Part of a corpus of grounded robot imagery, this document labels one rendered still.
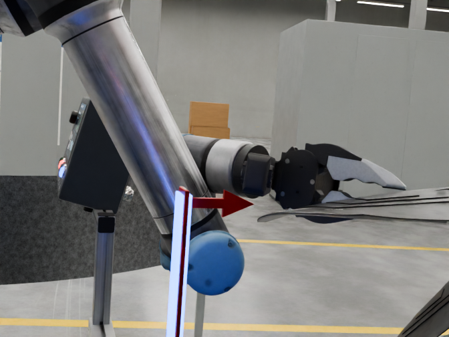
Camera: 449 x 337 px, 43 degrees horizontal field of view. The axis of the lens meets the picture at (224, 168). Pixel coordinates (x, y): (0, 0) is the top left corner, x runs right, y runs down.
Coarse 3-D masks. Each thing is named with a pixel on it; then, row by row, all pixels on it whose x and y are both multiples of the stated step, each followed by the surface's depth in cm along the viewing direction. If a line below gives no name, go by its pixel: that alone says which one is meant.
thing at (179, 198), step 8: (176, 192) 48; (176, 200) 48; (176, 208) 48; (176, 216) 48; (176, 224) 47; (176, 232) 47; (176, 240) 47; (176, 248) 47; (176, 256) 47; (176, 264) 47; (176, 272) 47; (176, 280) 47; (176, 288) 47; (176, 296) 47; (168, 304) 49; (176, 304) 48; (168, 312) 49; (168, 320) 49; (168, 328) 49; (168, 336) 49
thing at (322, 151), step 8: (312, 144) 67; (320, 144) 66; (328, 144) 66; (312, 152) 67; (320, 152) 66; (328, 152) 65; (336, 152) 65; (344, 152) 64; (320, 160) 66; (360, 160) 63
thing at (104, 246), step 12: (108, 216) 98; (96, 240) 98; (108, 240) 98; (96, 252) 98; (108, 252) 98; (96, 264) 98; (108, 264) 99; (96, 276) 98; (108, 276) 99; (96, 288) 99; (108, 288) 99; (96, 300) 99; (108, 300) 100; (96, 312) 99; (108, 312) 100; (96, 324) 100
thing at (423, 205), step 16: (400, 192) 61; (416, 192) 58; (432, 192) 58; (448, 192) 58; (304, 208) 55; (320, 208) 51; (336, 208) 50; (352, 208) 50; (368, 208) 50; (384, 208) 50; (400, 208) 50; (416, 208) 50; (432, 208) 51; (448, 208) 51
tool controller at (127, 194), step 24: (72, 120) 120; (96, 120) 100; (72, 144) 104; (96, 144) 101; (72, 168) 100; (96, 168) 101; (120, 168) 103; (72, 192) 101; (96, 192) 102; (120, 192) 103
